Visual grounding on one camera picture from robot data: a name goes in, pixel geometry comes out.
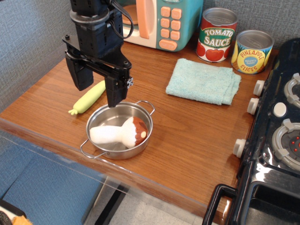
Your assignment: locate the tomato sauce can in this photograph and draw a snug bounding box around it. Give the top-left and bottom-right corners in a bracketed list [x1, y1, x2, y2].
[196, 7, 238, 62]

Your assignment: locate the teal toy microwave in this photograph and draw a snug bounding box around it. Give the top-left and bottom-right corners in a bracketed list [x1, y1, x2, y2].
[117, 0, 203, 52]

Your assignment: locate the white middle stove knob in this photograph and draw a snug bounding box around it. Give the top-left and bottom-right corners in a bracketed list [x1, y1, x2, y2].
[247, 98, 259, 115]

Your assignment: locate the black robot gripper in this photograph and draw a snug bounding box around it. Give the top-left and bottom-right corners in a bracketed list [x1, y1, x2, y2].
[63, 9, 132, 107]

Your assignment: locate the white stove knob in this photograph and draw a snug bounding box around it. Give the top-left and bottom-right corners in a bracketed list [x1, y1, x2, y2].
[247, 98, 259, 115]
[253, 80, 265, 97]
[233, 139, 246, 158]

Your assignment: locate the light blue folded cloth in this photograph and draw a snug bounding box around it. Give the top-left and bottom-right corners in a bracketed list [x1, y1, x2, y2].
[166, 58, 241, 105]

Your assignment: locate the white upper stove knob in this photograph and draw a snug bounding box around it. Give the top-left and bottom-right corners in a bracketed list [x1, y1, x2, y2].
[253, 80, 265, 97]

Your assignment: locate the white lower stove knob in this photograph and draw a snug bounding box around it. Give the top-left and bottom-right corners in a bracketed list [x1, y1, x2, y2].
[233, 139, 246, 158]

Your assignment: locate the spoon with green handle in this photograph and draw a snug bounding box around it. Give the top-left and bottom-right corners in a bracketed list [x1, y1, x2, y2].
[68, 81, 106, 115]

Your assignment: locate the plush brown white mushroom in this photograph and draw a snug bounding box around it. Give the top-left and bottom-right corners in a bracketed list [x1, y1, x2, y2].
[89, 117, 148, 149]

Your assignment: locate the black toy stove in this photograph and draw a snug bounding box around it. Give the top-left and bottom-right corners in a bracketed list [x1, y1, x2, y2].
[202, 38, 300, 225]

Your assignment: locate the orange microwave turntable plate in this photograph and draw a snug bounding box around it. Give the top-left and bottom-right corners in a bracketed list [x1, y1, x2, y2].
[122, 4, 138, 25]

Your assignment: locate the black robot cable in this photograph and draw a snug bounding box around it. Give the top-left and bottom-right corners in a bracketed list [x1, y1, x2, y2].
[106, 0, 135, 40]

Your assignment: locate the pineapple slices can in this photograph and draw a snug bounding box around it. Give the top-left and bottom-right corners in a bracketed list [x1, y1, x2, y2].
[231, 30, 274, 75]

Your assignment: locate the orange object at corner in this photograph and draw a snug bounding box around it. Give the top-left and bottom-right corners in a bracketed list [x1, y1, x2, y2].
[12, 216, 33, 225]

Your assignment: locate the stainless steel pot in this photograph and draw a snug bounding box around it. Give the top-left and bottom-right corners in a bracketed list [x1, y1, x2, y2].
[80, 100, 155, 160]

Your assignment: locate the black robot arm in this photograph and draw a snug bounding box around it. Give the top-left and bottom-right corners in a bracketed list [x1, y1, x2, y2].
[62, 0, 133, 107]

